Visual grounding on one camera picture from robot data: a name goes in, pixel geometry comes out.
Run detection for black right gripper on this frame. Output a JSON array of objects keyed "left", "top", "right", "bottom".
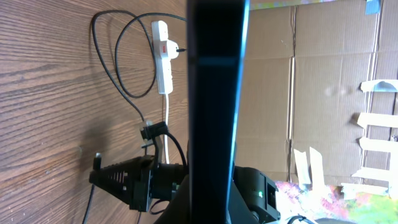
[{"left": 89, "top": 156, "right": 187, "bottom": 212}]

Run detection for black USB charging cable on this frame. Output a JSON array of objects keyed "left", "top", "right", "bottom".
[{"left": 81, "top": 9, "right": 188, "bottom": 224}]

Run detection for Samsung Galaxy smartphone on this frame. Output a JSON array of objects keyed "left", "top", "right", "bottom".
[{"left": 187, "top": 0, "right": 249, "bottom": 223}]

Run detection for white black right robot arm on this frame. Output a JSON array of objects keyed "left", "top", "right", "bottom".
[{"left": 89, "top": 139, "right": 280, "bottom": 223}]

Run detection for white USB charger plug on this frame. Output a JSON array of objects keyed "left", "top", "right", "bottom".
[{"left": 159, "top": 40, "right": 179, "bottom": 60}]

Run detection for white power strip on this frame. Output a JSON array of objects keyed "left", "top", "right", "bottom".
[{"left": 151, "top": 21, "right": 173, "bottom": 95}]

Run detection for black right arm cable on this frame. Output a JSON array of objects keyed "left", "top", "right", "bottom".
[{"left": 149, "top": 132, "right": 188, "bottom": 216}]

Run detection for white power strip cord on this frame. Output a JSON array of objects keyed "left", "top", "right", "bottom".
[{"left": 164, "top": 93, "right": 170, "bottom": 165}]

